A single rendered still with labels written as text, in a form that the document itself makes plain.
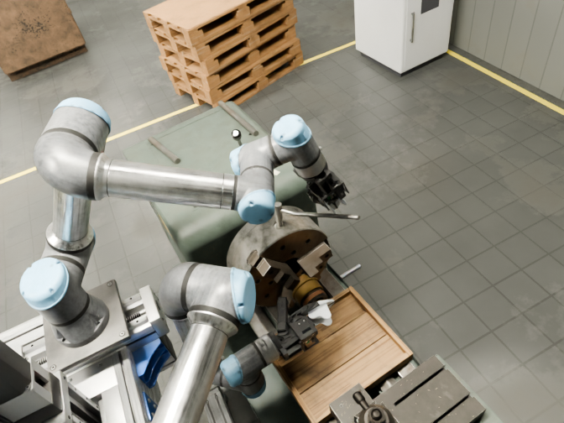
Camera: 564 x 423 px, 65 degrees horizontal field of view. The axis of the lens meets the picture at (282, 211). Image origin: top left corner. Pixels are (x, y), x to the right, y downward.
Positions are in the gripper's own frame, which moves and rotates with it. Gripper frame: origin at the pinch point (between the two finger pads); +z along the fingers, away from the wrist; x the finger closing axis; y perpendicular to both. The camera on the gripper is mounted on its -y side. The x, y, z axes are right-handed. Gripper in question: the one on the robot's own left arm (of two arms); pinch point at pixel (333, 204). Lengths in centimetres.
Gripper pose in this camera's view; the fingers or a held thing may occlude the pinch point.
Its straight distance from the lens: 124.5
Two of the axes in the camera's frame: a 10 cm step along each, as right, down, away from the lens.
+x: 7.5, -6.6, 0.3
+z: 4.1, 5.0, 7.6
